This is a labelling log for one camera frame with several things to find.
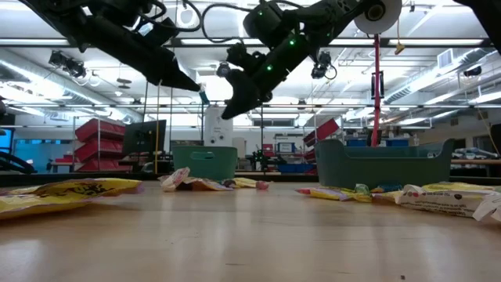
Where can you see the red plastic bin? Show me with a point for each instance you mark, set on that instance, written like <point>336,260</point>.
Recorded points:
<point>323,131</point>

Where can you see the red storage bin rack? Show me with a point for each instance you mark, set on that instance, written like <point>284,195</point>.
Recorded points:
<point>99,145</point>

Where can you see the white air vent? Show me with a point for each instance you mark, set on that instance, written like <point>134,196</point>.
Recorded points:
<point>445,58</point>

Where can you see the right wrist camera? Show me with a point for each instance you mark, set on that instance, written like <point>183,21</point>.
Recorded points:
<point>244,58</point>

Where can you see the black frame beam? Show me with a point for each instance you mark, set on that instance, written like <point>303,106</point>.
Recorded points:
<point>385,42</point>

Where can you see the black dome camera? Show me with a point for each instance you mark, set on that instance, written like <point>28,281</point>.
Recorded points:
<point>222,70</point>

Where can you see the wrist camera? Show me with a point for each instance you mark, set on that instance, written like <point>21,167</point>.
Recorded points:
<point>156,33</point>
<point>244,58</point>

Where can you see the black computer monitor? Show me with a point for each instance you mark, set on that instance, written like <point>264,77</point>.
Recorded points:
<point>145,137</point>

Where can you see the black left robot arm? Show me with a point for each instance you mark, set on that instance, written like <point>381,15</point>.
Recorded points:
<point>58,15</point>

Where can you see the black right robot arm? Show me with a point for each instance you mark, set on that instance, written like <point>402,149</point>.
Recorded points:
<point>332,11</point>

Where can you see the small display screen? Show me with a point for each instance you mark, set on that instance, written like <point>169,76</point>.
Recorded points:
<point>285,147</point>

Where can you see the blue storage bin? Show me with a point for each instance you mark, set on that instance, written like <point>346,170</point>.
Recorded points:
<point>295,168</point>

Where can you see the red candy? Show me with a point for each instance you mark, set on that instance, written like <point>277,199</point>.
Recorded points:
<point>263,185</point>

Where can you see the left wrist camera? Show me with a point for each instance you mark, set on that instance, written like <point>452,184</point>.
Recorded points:
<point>156,33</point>

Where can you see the dark teal plastic bin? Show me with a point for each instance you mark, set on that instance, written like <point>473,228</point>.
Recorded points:
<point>383,172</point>

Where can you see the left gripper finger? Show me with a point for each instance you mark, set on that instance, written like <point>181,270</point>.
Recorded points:
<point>176,76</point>

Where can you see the white cylindrical tank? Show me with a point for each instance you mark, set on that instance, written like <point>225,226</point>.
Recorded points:
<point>218,131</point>

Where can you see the light teal plastic bin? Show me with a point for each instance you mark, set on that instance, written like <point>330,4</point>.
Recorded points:
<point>203,168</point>

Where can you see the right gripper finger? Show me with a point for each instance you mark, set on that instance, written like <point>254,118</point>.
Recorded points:
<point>244,98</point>

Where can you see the green candy wrapper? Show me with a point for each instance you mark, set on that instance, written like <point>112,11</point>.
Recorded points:
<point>362,189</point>

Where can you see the black speaker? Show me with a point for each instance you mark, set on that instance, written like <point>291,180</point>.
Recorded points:
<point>473,71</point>

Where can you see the yellow hook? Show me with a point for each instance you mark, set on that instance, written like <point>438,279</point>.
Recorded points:
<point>399,49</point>

